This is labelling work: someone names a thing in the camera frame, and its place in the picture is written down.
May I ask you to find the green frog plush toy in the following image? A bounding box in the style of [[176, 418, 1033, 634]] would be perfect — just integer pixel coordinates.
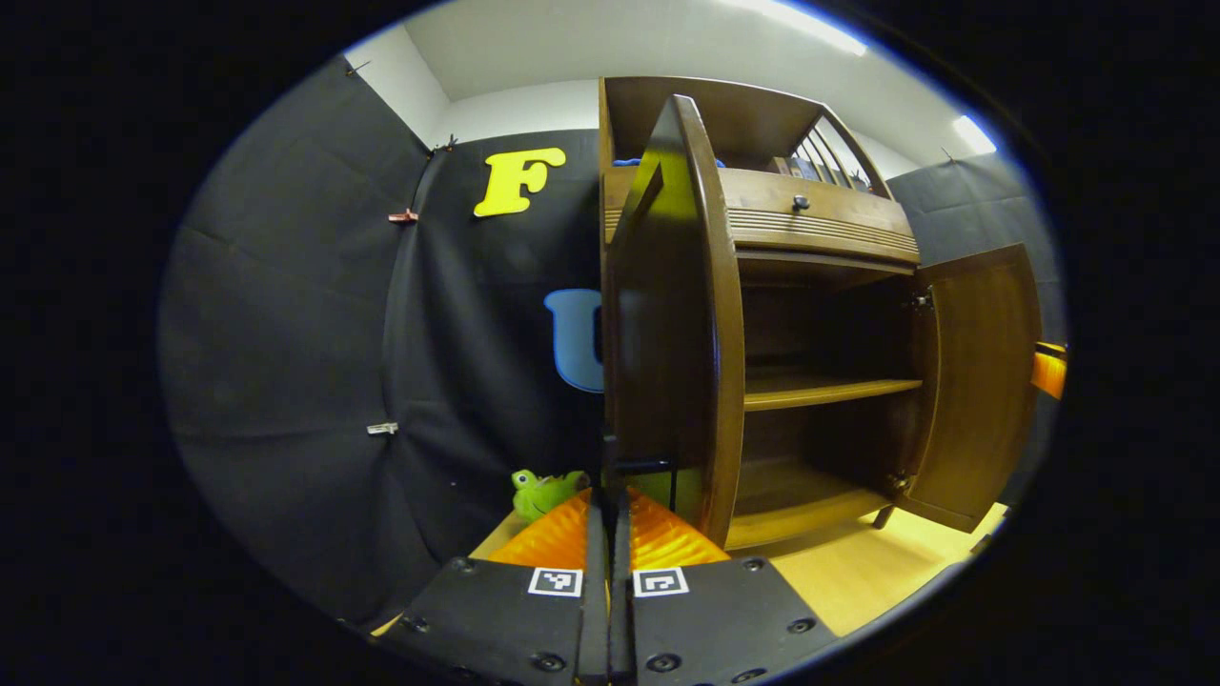
[[511, 469, 590, 523]]

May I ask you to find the wooden cabinet door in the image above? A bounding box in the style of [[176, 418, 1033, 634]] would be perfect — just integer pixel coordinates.
[[896, 243, 1042, 533], [602, 93, 746, 549]]

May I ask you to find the row of books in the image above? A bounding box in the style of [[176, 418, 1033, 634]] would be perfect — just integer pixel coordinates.
[[767, 155, 842, 183]]

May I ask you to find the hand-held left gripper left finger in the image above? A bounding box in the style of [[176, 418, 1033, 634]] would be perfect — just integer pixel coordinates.
[[372, 488, 611, 686]]

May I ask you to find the wooden inner shelf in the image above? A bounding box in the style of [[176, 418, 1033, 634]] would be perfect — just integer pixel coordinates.
[[743, 373, 924, 413]]

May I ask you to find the large ceiling light panel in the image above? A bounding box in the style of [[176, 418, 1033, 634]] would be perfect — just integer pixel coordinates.
[[724, 0, 868, 56]]

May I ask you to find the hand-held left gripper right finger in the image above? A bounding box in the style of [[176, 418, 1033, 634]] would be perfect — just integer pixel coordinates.
[[610, 486, 840, 686]]

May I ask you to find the small ceiling light panel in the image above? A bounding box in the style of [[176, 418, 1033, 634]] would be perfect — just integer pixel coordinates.
[[953, 114, 997, 155]]

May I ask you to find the wooden double-door shoe cabinet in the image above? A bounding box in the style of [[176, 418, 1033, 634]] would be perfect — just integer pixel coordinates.
[[599, 76, 1042, 554]]

